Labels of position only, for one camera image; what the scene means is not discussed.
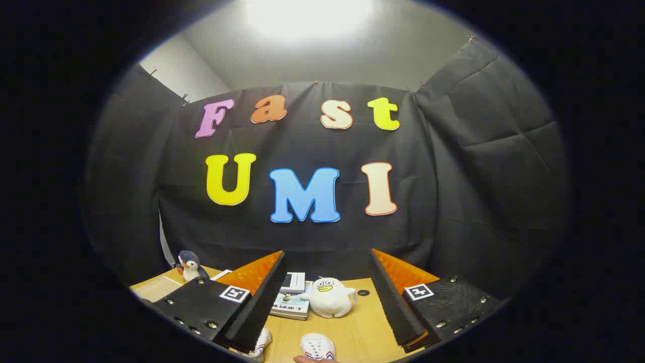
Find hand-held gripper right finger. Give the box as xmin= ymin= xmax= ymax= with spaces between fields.
xmin=369 ymin=248 xmax=507 ymax=353

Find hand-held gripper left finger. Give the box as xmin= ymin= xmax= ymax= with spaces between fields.
xmin=151 ymin=251 xmax=287 ymax=353

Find white canvas shoe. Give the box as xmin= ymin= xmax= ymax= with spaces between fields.
xmin=300 ymin=333 xmax=336 ymax=361
xmin=237 ymin=328 xmax=273 ymax=362

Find beige fabric storage box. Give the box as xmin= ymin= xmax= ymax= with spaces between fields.
xmin=130 ymin=276 xmax=183 ymax=303

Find teal cover thick book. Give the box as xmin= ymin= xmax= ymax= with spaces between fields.
xmin=270 ymin=291 xmax=311 ymax=321

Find blue photo cover book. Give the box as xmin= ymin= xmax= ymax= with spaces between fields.
xmin=281 ymin=272 xmax=306 ymax=294

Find white duck plush toy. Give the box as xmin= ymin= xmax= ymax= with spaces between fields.
xmin=301 ymin=276 xmax=358 ymax=319

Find grey penguin plush toy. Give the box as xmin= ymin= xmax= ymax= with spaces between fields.
xmin=175 ymin=250 xmax=210 ymax=282

